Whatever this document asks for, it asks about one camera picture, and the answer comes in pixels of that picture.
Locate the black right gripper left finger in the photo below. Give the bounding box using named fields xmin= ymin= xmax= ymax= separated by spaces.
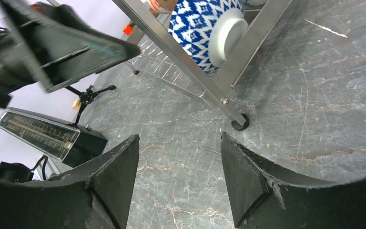
xmin=0 ymin=135 xmax=140 ymax=229

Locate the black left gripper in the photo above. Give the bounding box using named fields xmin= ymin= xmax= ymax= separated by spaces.
xmin=0 ymin=0 xmax=141 ymax=109

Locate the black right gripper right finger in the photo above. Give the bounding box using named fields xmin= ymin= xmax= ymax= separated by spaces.
xmin=221 ymin=133 xmax=366 ymax=229

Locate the steel two-tier dish rack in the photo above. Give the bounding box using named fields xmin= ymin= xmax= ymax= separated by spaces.
xmin=115 ymin=0 xmax=291 ymax=131

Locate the blue zigzag patterned bowl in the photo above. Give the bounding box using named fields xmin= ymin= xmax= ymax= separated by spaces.
xmin=168 ymin=0 xmax=248 ymax=75

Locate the black microphone on tripod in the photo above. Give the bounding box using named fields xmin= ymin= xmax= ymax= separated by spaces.
xmin=65 ymin=85 xmax=117 ymax=127

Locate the black clear-top container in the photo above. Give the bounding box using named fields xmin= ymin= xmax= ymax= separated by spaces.
xmin=0 ymin=107 xmax=108 ymax=167

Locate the orange brown block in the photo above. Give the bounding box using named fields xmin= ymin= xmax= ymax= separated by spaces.
xmin=122 ymin=21 xmax=135 ymax=36

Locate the red white patterned bowl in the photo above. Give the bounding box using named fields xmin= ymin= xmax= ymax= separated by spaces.
xmin=147 ymin=0 xmax=178 ymax=14

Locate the wooden cube left rail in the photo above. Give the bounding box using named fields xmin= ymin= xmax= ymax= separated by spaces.
xmin=72 ymin=99 xmax=82 ymax=110

